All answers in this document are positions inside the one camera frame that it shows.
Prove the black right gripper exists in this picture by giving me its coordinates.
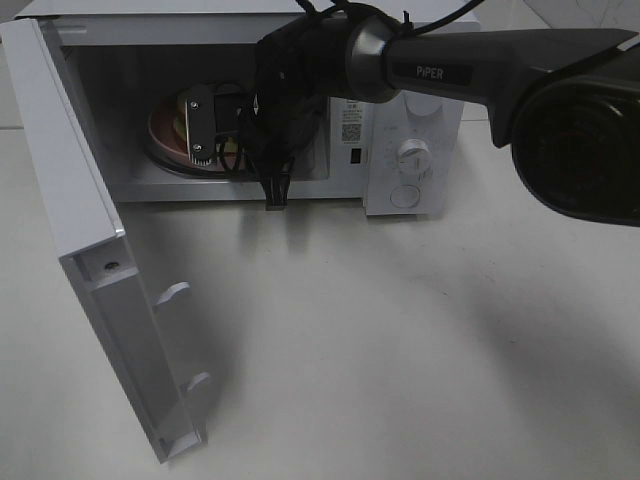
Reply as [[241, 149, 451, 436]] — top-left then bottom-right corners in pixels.
[[238, 92, 325, 210]]

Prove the round white door button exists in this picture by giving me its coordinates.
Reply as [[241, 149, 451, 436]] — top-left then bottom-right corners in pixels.
[[390, 185, 421, 209]]

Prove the pink round plate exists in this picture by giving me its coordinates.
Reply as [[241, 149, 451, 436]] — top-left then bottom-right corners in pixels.
[[147, 90, 252, 172]]

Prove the white timer knob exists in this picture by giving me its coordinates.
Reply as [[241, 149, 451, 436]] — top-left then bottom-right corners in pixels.
[[396, 138, 432, 176]]

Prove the sandwich with lettuce and cheese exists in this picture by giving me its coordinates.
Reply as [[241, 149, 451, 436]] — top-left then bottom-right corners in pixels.
[[172, 92, 242, 166]]

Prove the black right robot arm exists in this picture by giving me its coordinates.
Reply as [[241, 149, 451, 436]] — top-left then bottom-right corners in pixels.
[[239, 4, 639, 226]]

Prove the glass microwave turntable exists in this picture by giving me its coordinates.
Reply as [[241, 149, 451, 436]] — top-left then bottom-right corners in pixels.
[[142, 146, 258, 182]]

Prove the upper white power knob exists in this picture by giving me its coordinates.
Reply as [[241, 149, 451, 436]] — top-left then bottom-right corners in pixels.
[[404, 92, 443, 119]]

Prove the white microwave oven body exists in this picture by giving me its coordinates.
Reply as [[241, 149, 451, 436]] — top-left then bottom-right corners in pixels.
[[1, 1, 463, 228]]

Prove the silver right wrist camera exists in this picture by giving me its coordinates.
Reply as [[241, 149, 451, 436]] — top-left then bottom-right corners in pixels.
[[184, 82, 245, 172]]

